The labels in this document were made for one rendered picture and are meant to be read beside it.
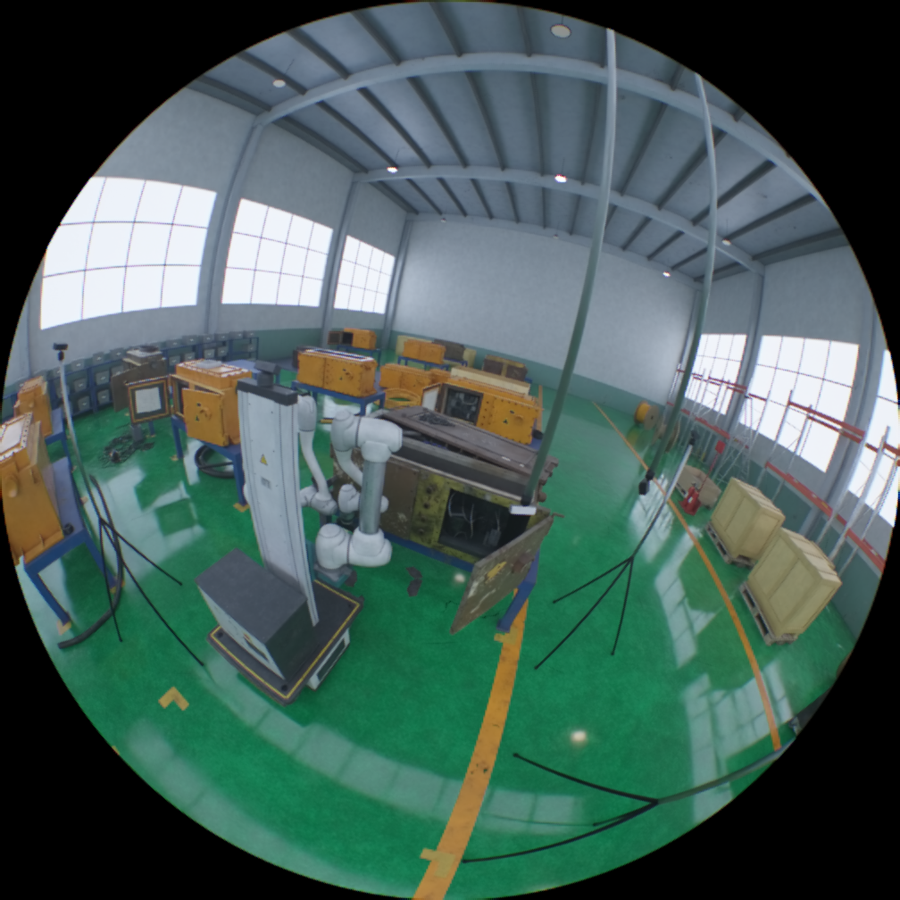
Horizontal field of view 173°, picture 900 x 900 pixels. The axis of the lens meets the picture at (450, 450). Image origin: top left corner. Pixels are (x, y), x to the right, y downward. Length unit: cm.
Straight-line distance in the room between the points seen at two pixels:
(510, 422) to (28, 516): 556
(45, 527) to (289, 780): 249
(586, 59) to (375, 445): 836
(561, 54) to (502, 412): 798
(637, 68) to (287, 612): 931
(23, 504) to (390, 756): 309
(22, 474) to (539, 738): 404
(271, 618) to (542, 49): 919
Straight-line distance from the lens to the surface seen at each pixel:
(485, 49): 864
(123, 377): 566
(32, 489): 302
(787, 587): 495
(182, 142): 1103
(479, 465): 178
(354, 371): 515
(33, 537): 319
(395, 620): 248
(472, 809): 216
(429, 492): 185
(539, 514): 178
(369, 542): 147
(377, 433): 127
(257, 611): 155
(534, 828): 230
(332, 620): 209
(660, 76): 847
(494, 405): 436
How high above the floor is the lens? 209
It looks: 23 degrees down
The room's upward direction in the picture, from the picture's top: 12 degrees clockwise
